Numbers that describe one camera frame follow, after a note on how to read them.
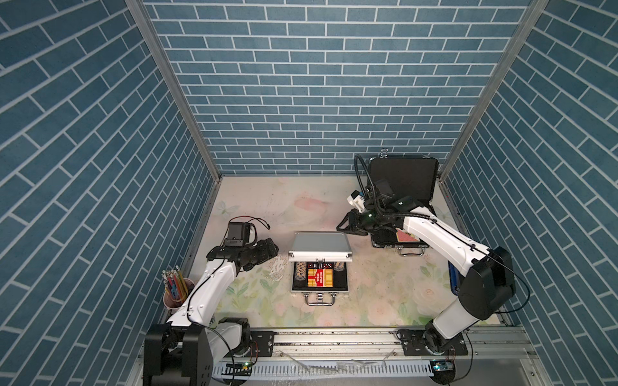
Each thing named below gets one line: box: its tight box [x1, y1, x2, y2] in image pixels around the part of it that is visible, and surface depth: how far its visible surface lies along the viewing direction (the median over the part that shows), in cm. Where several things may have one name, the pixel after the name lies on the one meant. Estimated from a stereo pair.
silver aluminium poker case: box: [288, 231, 354, 307], surface depth 86 cm
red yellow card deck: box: [307, 268, 334, 288], surface depth 87 cm
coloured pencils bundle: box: [161, 265, 190, 301], surface depth 72 cm
